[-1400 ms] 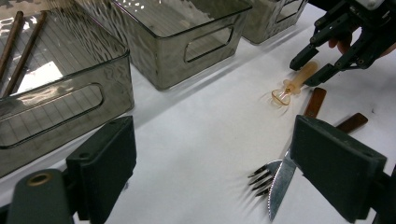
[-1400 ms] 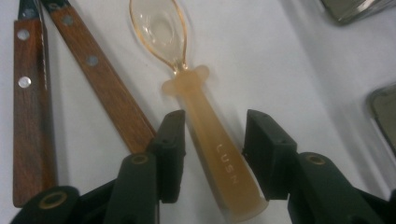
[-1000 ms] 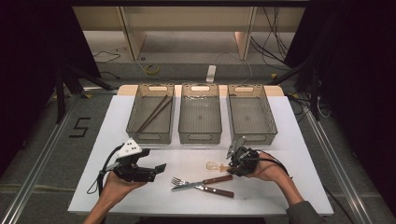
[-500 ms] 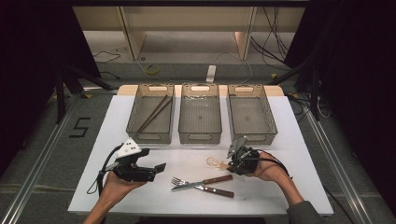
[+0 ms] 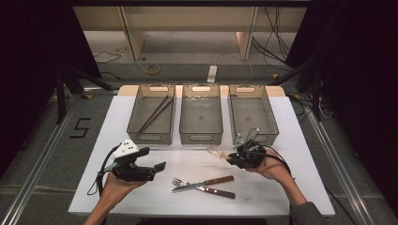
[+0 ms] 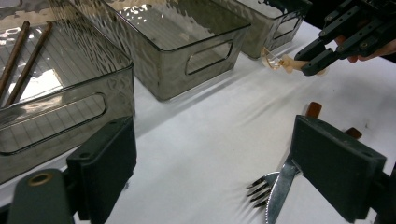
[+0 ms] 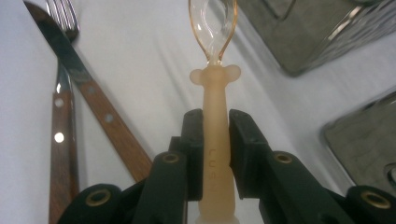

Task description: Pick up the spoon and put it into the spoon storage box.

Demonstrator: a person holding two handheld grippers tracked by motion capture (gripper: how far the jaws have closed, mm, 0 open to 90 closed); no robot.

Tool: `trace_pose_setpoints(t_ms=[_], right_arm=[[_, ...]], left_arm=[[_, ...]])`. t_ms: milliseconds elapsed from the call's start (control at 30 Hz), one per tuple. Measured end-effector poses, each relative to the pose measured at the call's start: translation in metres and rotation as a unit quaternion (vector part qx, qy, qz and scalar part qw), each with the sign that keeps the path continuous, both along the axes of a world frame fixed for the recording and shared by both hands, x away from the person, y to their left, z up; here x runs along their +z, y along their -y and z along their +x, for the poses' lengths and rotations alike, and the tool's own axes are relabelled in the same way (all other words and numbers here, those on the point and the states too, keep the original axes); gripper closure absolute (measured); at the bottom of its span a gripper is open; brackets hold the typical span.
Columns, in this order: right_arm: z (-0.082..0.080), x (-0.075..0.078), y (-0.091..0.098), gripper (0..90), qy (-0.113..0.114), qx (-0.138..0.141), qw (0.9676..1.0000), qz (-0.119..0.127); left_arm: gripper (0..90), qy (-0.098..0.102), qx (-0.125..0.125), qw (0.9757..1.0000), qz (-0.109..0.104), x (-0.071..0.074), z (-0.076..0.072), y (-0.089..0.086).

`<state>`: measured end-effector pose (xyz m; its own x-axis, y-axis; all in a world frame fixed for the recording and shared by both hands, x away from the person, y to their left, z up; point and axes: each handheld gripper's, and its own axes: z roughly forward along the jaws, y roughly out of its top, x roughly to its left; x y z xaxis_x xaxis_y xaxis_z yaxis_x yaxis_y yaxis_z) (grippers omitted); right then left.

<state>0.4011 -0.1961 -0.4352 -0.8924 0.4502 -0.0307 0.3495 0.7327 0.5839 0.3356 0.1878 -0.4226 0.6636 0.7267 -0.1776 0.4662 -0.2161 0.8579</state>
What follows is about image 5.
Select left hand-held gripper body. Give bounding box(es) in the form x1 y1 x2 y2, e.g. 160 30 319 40
109 139 157 183

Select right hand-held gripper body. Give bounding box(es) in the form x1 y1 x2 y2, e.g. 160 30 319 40
231 127 268 170

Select clear spoon with wooden handle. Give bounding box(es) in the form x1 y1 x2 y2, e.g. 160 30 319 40
207 145 232 160

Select knife with wooden handle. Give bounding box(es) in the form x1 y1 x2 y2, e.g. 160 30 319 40
171 174 235 192

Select grey mesh plastic basket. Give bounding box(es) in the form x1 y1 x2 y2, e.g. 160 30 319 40
227 83 280 147
126 83 176 145
178 82 224 145

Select person's right hand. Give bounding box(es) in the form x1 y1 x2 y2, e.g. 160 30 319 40
247 149 294 185

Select person's left hand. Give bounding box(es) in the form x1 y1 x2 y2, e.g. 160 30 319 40
101 171 146 204

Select white table mat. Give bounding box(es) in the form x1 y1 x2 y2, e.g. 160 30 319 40
68 95 336 218

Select yellow tape roll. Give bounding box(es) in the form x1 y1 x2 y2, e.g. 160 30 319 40
145 64 161 76

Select white power strip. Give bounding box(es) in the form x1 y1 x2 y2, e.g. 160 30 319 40
207 65 218 84

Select black metal stand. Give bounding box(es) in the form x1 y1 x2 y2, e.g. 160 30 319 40
55 64 114 126
268 59 323 122

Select right hand-held gripper black cable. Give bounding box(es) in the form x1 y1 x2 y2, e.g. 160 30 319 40
261 144 298 217

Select hand-held gripper black cable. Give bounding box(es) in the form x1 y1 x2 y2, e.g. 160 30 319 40
261 144 298 217
86 144 121 196

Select left hand-held gripper black cable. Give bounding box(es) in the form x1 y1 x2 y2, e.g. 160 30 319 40
86 144 121 196

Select cables beside table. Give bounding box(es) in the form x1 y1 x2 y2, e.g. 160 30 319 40
287 93 332 123

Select white power strip cable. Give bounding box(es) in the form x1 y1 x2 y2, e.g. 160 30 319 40
215 51 255 85

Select aluminium floor rail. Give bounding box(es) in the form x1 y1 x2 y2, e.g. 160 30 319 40
304 109 376 225
0 93 83 225

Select thin black floor cable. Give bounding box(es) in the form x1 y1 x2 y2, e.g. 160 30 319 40
91 51 122 65

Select bundle of black cables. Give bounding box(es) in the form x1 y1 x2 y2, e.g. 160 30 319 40
252 7 292 68

